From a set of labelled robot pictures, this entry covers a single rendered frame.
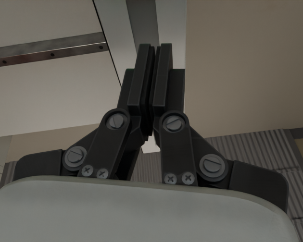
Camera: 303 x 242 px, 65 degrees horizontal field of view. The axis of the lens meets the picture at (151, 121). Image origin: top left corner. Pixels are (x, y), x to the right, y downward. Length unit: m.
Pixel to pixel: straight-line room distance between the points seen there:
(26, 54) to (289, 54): 1.74
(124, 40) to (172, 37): 0.06
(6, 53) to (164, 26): 0.31
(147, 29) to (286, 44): 1.63
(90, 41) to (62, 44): 0.05
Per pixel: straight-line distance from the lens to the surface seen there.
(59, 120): 0.69
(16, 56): 0.49
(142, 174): 2.48
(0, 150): 1.01
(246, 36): 1.68
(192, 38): 1.57
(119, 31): 0.29
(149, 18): 0.29
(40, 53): 0.48
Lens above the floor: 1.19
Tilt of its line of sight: 33 degrees down
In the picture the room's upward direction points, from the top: 174 degrees clockwise
